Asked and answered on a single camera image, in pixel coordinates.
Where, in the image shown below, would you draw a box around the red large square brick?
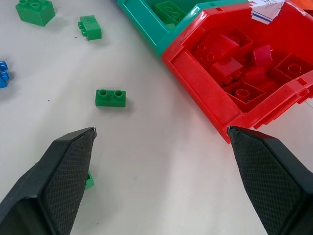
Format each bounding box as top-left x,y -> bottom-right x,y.
274,53 -> 313,80

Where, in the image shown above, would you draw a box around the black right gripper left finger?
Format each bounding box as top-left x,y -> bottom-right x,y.
0,127 -> 97,235

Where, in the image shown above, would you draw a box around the small green two-stud brick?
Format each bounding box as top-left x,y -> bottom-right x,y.
95,89 -> 127,108

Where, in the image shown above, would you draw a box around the green brick lying sideways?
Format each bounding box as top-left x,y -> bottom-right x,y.
77,15 -> 102,42

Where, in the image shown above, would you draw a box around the red flat four-stud brick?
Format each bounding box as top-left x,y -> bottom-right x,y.
223,81 -> 267,112

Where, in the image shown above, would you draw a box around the green brick under finger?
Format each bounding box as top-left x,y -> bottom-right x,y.
85,171 -> 95,190

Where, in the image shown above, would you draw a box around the orange object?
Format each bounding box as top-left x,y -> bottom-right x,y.
291,0 -> 313,11

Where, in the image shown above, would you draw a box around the dark red small brick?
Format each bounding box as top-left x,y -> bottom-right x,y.
251,44 -> 273,67

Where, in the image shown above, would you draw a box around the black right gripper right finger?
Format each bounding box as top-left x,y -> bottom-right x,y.
226,125 -> 313,235

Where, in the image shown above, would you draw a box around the red plastic storage bin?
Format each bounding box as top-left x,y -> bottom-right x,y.
161,0 -> 313,144

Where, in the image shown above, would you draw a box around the green plastic storage bin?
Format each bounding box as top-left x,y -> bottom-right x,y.
116,0 -> 249,57

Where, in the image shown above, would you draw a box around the red two-stud brick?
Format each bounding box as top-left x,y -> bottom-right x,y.
209,57 -> 243,86

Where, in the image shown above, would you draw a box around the green brick in bin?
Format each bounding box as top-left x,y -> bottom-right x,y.
153,0 -> 188,24

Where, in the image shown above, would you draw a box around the large green building brick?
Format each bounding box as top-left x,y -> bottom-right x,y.
15,0 -> 56,27

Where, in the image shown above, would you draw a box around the red curved building brick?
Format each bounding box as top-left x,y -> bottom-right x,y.
191,32 -> 241,65

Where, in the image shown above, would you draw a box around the white paper label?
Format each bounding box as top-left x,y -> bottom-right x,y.
247,0 -> 286,25

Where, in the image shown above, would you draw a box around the blue building brick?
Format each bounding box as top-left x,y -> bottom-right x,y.
0,60 -> 11,89

